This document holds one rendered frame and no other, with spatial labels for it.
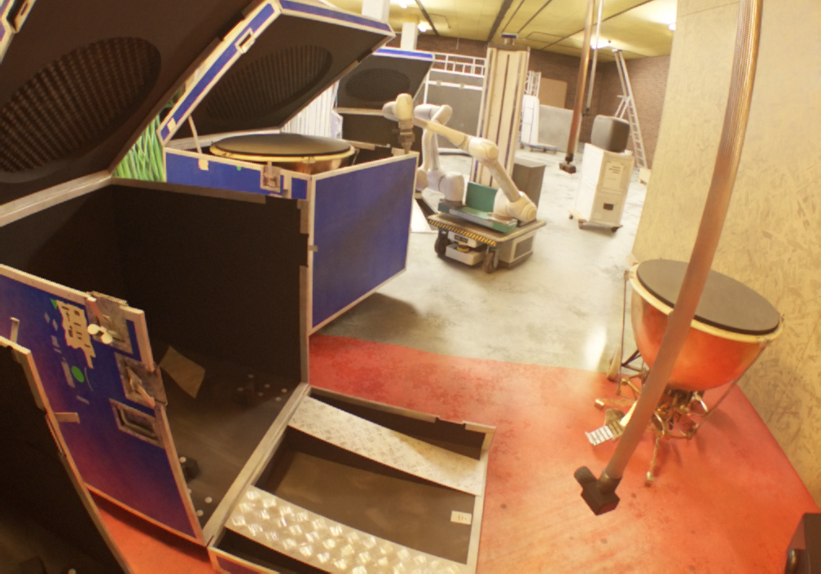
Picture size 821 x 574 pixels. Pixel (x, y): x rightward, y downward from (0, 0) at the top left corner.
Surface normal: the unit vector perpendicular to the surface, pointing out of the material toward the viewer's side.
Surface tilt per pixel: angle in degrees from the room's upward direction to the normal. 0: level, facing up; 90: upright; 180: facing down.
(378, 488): 2
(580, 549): 0
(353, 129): 90
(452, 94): 90
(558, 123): 89
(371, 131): 90
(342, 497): 2
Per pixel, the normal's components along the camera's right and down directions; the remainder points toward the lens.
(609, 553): 0.10, -0.92
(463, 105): 0.40, 0.40
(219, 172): -0.46, 0.30
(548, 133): -0.06, 0.37
